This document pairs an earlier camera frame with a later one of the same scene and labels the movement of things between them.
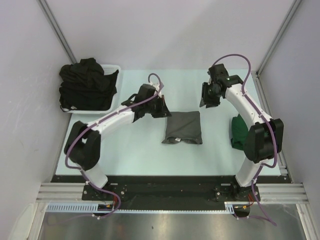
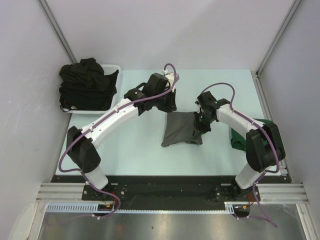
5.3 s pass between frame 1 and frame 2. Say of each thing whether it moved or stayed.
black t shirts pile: stayed
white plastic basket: stayed
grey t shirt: stayed
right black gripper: moved
